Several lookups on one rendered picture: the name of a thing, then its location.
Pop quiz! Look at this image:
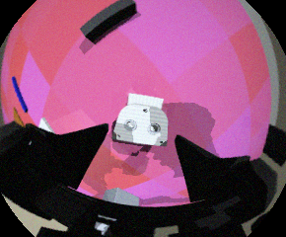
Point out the blue rectangular bar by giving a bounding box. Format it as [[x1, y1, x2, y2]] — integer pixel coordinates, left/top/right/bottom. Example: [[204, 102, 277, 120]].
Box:
[[12, 76, 28, 112]]

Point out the orange flat plate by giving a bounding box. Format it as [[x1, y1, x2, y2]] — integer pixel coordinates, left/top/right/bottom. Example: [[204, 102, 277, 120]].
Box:
[[14, 108, 25, 126]]

